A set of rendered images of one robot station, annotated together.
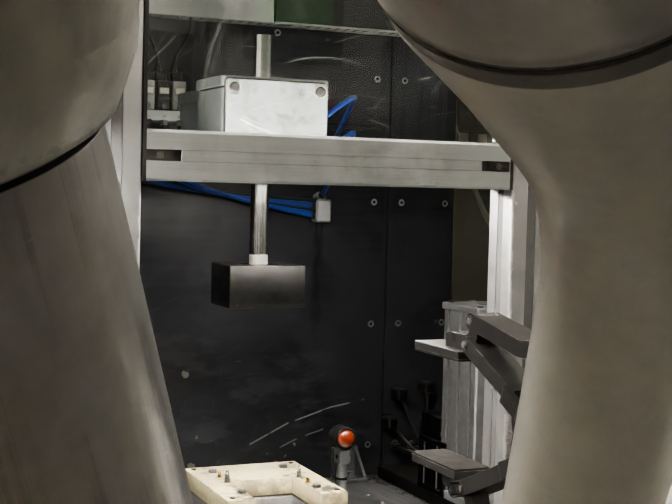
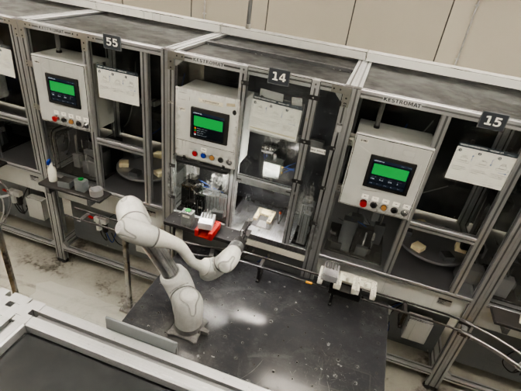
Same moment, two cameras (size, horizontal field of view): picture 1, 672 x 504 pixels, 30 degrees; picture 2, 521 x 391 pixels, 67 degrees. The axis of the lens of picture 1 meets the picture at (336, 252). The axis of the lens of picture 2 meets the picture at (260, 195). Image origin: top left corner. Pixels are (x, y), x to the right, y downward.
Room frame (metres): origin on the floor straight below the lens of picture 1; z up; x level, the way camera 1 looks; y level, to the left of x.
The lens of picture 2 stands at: (-0.59, -1.32, 2.56)
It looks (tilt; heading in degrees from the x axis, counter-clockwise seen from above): 31 degrees down; 37
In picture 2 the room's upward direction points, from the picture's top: 8 degrees clockwise
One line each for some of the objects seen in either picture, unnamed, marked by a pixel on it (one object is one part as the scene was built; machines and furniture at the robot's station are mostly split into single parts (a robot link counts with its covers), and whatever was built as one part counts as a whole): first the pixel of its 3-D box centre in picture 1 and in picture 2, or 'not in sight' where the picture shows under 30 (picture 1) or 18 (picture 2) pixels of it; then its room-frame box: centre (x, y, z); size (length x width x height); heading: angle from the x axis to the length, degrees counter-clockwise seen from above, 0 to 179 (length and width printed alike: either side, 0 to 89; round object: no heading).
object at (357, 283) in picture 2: not in sight; (346, 285); (1.29, -0.67, 0.84); 0.36 x 0.14 x 0.10; 114
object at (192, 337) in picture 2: not in sight; (191, 325); (0.44, -0.17, 0.71); 0.22 x 0.18 x 0.06; 114
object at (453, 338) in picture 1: (470, 330); not in sight; (0.92, -0.10, 1.19); 0.05 x 0.01 x 0.03; 24
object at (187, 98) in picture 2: not in sight; (212, 123); (1.08, 0.42, 1.60); 0.42 x 0.29 x 0.46; 114
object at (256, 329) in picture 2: not in sight; (259, 326); (0.76, -0.43, 0.66); 1.50 x 1.06 x 0.04; 114
